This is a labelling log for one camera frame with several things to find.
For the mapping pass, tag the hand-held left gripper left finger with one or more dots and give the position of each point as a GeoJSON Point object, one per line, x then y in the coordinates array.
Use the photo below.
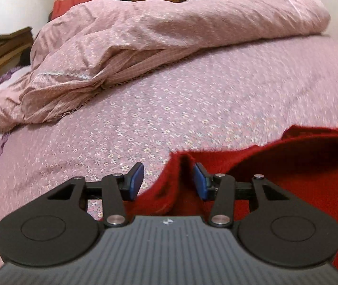
{"type": "Point", "coordinates": [136, 181]}

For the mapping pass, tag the dark cloth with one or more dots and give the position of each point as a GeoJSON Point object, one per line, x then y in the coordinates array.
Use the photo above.
{"type": "Point", "coordinates": [26, 58]}

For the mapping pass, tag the purple floral bed sheet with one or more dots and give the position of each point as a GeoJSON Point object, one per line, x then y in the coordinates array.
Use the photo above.
{"type": "Point", "coordinates": [186, 109]}

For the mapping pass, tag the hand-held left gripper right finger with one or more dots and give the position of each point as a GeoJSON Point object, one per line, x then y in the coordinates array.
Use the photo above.
{"type": "Point", "coordinates": [200, 184]}

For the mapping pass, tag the pink floral duvet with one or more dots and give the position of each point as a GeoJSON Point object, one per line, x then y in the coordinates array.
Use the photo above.
{"type": "Point", "coordinates": [157, 29]}

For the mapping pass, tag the red knit sweater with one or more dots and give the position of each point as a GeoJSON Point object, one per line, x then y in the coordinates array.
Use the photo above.
{"type": "Point", "coordinates": [290, 160]}

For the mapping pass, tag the purple ruffled cloth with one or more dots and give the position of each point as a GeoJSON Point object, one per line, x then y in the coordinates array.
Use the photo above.
{"type": "Point", "coordinates": [4, 78]}

